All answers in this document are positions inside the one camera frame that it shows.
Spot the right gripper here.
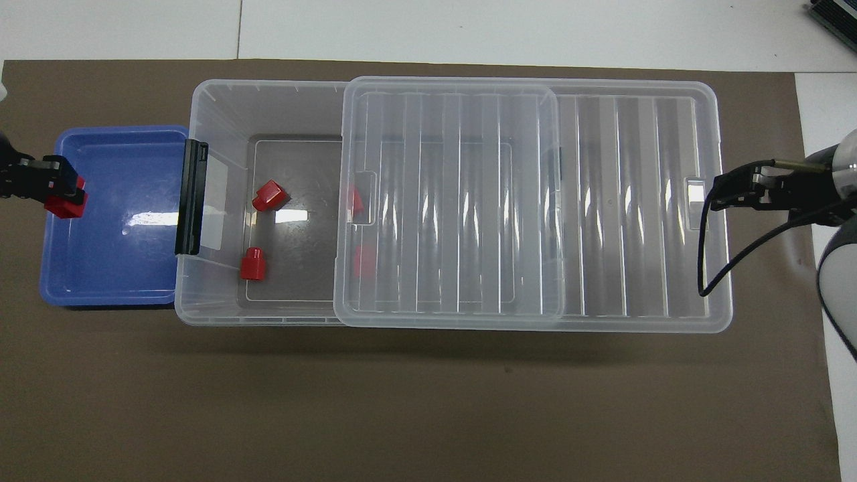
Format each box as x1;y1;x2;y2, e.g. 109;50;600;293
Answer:
710;149;852;226

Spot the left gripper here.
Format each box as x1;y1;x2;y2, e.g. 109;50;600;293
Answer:
0;131;88;206

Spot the black box latch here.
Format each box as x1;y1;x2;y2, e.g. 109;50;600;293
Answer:
174;138;210;257

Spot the clear plastic box lid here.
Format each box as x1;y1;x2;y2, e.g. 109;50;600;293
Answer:
332;75;733;334

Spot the clear plastic storage box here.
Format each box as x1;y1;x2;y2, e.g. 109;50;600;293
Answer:
173;78;568;328

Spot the blue plastic tray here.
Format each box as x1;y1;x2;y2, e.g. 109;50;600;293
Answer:
39;125;191;308

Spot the dark ribbed device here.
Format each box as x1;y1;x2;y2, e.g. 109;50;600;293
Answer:
806;0;857;44

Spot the black cable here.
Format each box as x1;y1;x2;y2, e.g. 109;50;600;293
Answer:
697;158;838;298

